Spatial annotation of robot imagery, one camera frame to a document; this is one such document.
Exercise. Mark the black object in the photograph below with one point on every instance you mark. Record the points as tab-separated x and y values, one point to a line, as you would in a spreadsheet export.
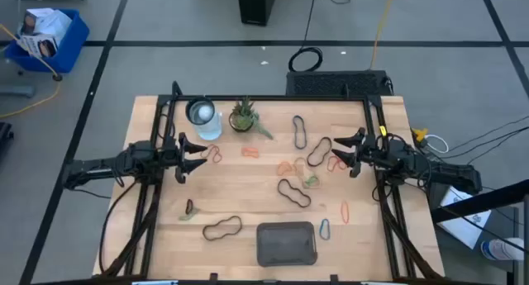
5	136

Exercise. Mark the blue storage tub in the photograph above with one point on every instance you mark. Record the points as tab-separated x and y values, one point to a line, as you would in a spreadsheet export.
70	49

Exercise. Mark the large dark rubber band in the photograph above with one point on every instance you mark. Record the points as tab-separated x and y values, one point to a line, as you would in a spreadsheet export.
204	233

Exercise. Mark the small dark brown rubber band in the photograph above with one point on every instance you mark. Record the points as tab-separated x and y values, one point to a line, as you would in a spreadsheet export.
187	206

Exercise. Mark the small wide orange rubber band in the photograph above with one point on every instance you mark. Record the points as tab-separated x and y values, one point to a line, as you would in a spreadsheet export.
250	155

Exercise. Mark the potted green succulent plant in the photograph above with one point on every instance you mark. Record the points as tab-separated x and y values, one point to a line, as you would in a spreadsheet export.
243	119

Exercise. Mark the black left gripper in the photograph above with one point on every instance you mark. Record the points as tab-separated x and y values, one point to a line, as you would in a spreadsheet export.
169	157

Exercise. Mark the white cardboard box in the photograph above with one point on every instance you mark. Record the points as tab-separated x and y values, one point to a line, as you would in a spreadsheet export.
35	45
49	22

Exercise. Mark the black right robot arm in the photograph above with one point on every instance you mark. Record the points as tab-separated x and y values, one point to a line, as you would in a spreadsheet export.
438	171

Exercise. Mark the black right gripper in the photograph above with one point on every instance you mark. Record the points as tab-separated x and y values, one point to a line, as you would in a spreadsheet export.
368	153

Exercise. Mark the grey translucent plastic bin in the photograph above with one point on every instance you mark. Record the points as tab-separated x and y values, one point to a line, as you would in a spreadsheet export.
285	243

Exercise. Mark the yellow plug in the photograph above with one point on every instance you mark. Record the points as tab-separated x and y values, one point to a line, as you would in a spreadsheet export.
419	134

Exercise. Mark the black metal bar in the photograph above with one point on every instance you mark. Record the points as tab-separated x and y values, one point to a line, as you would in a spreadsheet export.
479	200

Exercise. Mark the black tape roll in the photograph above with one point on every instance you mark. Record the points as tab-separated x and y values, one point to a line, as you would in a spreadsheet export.
279	186

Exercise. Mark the grey metal foot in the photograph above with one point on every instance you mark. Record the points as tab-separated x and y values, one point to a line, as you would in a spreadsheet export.
16	91

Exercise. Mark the small yellow tag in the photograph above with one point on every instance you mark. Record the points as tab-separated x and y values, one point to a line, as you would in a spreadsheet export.
382	131

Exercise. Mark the white ball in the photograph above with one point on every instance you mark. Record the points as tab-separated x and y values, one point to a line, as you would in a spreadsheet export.
205	112

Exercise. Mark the wide green rubber band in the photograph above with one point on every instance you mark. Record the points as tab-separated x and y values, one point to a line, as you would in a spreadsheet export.
188	217

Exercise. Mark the thin green rubber band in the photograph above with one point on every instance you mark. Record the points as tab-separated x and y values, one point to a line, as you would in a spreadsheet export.
311	180

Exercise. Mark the clear glass jar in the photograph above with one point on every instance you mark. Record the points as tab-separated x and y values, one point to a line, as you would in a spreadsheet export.
211	130

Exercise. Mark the white paper sheet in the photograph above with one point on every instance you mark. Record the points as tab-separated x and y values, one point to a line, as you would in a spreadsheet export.
463	219

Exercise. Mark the white rounded object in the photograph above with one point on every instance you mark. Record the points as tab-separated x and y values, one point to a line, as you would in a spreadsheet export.
502	250

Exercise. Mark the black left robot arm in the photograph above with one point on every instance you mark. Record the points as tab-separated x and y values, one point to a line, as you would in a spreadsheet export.
99	167

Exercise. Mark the black rubber band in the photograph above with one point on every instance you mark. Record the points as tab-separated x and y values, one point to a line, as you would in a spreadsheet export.
309	159

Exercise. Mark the thin red rubber band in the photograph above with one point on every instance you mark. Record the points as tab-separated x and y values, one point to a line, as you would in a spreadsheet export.
329	165
219	158
342	212

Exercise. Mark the black aluminium table frame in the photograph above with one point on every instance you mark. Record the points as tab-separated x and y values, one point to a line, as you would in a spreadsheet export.
268	98

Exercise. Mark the black computer tower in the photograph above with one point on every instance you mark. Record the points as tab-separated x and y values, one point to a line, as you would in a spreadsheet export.
257	6

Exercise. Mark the black perforated metal panel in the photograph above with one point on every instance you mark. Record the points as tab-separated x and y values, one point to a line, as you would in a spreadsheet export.
330	83

